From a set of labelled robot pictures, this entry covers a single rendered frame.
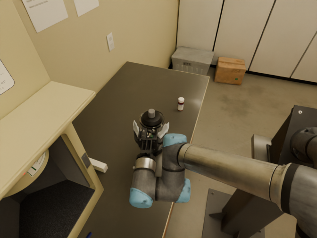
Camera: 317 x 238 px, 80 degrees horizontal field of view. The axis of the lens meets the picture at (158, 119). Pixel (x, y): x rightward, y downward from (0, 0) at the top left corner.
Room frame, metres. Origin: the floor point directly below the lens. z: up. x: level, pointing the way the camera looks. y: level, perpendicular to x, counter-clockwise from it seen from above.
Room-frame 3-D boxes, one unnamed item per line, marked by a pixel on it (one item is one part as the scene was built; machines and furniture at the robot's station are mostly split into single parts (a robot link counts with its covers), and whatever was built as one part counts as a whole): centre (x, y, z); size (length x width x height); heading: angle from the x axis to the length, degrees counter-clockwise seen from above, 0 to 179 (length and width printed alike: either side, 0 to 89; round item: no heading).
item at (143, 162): (0.35, 0.05, 1.15); 0.08 x 0.05 x 0.08; 85
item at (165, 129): (0.51, -0.02, 1.16); 0.09 x 0.03 x 0.06; 139
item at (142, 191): (0.27, 0.05, 1.14); 0.11 x 0.09 x 0.08; 175
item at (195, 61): (2.78, -0.55, 0.17); 0.60 x 0.42 x 0.33; 69
